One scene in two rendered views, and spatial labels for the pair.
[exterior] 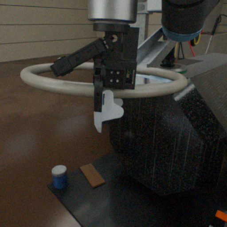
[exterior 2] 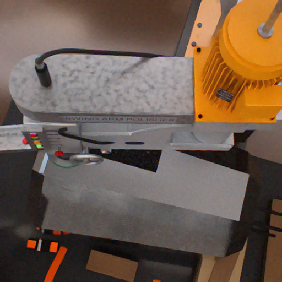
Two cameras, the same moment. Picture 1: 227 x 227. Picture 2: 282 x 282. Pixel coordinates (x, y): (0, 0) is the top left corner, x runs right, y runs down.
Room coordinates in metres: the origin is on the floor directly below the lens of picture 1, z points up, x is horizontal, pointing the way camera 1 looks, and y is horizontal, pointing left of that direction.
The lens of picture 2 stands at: (1.07, -1.04, 3.44)
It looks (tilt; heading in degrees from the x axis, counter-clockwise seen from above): 74 degrees down; 50
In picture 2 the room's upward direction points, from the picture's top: 10 degrees clockwise
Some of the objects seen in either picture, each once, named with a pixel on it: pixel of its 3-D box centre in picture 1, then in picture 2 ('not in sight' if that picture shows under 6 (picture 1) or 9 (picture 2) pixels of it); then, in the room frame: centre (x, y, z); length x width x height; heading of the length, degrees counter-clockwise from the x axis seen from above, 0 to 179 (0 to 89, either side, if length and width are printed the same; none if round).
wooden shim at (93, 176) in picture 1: (91, 174); not in sight; (1.27, 0.17, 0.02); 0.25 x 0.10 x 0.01; 30
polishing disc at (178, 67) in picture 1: (167, 66); (67, 146); (1.21, -0.31, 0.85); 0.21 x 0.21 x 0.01
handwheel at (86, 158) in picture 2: not in sight; (87, 151); (1.25, -0.47, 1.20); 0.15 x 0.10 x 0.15; 149
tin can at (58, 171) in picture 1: (60, 176); not in sight; (1.18, 0.38, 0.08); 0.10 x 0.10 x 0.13
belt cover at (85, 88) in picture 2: not in sight; (145, 92); (1.51, -0.48, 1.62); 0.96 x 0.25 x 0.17; 149
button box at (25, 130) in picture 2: not in sight; (37, 138); (1.09, -0.37, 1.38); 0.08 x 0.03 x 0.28; 149
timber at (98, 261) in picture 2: not in sight; (112, 265); (1.13, -0.90, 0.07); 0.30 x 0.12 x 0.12; 134
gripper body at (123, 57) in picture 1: (114, 58); not in sight; (0.43, 0.00, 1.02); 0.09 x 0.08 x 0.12; 89
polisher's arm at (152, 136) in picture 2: not in sight; (150, 121); (1.54, -0.52, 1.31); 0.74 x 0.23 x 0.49; 149
